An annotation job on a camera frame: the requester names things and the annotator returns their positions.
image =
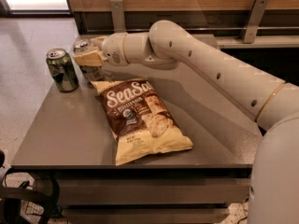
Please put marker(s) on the left metal bracket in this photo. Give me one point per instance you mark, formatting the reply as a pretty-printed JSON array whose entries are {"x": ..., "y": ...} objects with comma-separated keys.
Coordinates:
[{"x": 118, "y": 18}]

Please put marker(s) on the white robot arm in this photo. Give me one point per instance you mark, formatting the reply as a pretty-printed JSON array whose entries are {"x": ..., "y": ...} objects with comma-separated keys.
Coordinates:
[{"x": 271, "y": 102}]

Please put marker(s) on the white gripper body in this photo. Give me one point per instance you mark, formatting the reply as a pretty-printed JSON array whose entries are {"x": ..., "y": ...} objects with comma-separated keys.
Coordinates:
[{"x": 113, "y": 49}]

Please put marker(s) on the right metal bracket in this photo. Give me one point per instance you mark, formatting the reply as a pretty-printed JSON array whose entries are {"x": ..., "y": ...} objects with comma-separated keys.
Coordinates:
[{"x": 255, "y": 16}]

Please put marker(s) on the green soda can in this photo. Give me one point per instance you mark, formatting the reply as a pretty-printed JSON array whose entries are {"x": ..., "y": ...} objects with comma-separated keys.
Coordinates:
[{"x": 62, "y": 70}]

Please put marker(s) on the silver 7up can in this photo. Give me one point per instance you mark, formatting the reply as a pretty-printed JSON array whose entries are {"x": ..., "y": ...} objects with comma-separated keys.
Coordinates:
[{"x": 90, "y": 73}]

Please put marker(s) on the sea salt chip bag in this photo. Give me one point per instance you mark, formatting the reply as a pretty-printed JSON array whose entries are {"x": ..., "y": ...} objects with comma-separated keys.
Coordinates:
[{"x": 139, "y": 121}]

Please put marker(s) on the grey table drawer unit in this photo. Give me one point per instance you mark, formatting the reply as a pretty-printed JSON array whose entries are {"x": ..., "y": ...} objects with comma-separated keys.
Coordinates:
[{"x": 69, "y": 146}]

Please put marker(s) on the metal bracket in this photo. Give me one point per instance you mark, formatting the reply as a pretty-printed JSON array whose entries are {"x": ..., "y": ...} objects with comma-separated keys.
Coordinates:
[
  {"x": 118, "y": 18},
  {"x": 255, "y": 16}
]

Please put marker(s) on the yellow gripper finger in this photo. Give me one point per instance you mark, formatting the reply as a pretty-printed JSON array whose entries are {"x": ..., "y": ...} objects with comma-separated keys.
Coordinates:
[
  {"x": 99, "y": 41},
  {"x": 91, "y": 58}
]

